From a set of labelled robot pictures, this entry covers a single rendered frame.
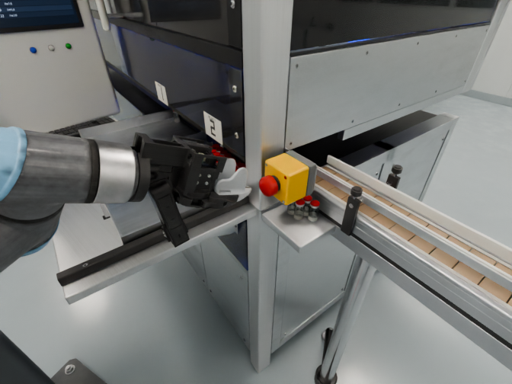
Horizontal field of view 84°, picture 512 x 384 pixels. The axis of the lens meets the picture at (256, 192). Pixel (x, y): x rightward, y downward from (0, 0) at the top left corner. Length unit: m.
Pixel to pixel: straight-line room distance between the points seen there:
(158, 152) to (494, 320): 0.53
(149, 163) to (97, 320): 1.37
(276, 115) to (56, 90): 1.07
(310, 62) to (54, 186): 0.46
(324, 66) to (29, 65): 1.12
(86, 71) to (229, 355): 1.36
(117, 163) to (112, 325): 1.33
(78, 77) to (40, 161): 1.15
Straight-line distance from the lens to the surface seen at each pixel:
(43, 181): 0.34
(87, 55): 1.48
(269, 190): 0.53
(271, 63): 0.53
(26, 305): 1.92
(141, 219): 0.69
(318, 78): 0.62
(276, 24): 0.52
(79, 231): 0.72
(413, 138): 1.13
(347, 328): 0.93
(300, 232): 0.62
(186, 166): 0.39
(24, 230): 0.42
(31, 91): 1.44
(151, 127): 1.13
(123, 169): 0.35
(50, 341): 1.72
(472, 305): 0.57
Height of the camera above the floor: 1.31
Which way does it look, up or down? 36 degrees down
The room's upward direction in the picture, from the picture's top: straight up
